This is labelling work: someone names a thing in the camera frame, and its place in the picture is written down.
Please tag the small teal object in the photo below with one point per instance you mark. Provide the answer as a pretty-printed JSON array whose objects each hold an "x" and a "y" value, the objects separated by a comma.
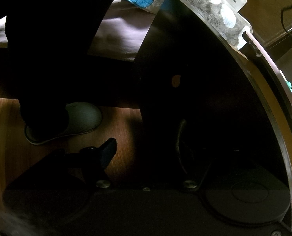
[{"x": 289, "y": 86}]

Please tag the bed with mauve sheet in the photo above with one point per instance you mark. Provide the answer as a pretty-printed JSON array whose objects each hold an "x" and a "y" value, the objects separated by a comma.
[{"x": 122, "y": 34}]

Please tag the person's dark trouser leg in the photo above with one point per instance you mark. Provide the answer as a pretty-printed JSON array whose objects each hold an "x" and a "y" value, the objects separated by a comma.
[{"x": 50, "y": 54}]

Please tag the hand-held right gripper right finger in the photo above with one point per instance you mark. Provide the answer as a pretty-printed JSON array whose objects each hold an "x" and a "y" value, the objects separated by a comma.
[{"x": 180, "y": 150}]

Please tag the grey slipper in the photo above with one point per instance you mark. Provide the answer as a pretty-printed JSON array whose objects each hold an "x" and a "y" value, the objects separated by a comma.
[{"x": 83, "y": 118}]

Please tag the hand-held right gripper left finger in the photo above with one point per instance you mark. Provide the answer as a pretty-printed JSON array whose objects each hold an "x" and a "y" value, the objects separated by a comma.
[{"x": 108, "y": 151}]

